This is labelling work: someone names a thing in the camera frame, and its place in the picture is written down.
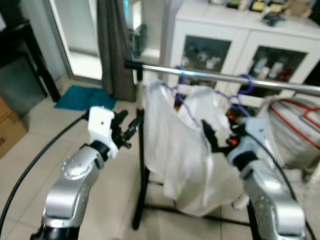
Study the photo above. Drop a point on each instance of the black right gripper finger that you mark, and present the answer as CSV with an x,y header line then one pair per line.
x,y
209,132

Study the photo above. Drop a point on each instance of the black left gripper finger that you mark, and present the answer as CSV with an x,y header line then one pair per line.
x,y
121,116
133,127

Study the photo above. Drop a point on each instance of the white shirt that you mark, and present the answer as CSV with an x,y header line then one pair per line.
x,y
170,150
207,107

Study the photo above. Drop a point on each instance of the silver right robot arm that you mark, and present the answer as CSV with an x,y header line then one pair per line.
x,y
272,200

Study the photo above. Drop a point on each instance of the red hanger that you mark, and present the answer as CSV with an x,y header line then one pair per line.
x,y
300,131

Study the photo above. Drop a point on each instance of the teal floor mat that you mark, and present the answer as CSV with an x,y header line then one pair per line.
x,y
82,97

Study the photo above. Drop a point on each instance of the white hooded garment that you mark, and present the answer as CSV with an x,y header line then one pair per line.
x,y
280,145

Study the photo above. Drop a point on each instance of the chrome black clothes rack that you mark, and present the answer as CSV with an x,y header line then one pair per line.
x,y
210,76

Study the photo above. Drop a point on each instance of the grey curtain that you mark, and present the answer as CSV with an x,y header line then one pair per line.
x,y
115,50

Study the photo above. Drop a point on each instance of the dark blue box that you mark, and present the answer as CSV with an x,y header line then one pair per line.
x,y
138,42

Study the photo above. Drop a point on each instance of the grey framed glass door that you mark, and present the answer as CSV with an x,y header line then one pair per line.
x,y
75,30

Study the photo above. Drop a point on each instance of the white glass door cabinet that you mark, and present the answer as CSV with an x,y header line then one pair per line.
x,y
240,30

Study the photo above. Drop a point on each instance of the brown cardboard box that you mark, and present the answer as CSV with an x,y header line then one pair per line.
x,y
10,132

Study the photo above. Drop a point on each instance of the black desk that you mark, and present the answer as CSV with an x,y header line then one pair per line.
x,y
20,45

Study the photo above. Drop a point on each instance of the small black gadget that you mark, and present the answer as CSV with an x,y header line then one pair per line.
x,y
274,19

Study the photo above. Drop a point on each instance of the tan plush toy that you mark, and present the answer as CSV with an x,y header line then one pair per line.
x,y
300,7

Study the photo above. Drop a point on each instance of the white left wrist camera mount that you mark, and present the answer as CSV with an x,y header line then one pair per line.
x,y
101,125

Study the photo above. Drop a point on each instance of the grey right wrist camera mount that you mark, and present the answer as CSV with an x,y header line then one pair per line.
x,y
255,132

